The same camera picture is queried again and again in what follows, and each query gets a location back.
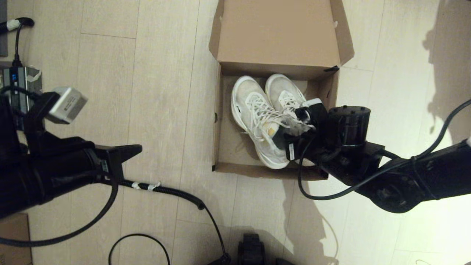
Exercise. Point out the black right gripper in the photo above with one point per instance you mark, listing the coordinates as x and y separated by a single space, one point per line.
309 147

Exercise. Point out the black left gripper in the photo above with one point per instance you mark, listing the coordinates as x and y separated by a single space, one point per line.
110 162

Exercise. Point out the white mesh lace-up sneaker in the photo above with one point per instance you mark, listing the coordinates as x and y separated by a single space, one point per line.
281 86
250 92

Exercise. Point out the brown cardboard shoe box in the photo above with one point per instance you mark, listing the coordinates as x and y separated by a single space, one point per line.
276 33

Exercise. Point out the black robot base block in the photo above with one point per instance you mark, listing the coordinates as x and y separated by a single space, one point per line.
251 250

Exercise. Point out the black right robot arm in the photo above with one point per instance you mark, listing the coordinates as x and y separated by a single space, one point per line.
404 184

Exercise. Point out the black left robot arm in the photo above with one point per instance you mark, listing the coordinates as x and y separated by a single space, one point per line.
44 173

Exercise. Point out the grey power supply unit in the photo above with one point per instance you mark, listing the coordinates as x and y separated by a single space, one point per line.
25 75

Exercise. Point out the plain brown cardboard carton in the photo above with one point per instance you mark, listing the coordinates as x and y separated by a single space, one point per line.
14 239

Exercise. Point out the dark grey panel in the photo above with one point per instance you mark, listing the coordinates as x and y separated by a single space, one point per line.
3 29

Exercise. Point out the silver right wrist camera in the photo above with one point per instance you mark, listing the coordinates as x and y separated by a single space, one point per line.
312 108

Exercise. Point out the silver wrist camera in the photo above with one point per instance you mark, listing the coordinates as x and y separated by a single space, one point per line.
312 108
68 105

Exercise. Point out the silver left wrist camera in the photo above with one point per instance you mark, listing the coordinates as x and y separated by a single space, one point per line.
68 105

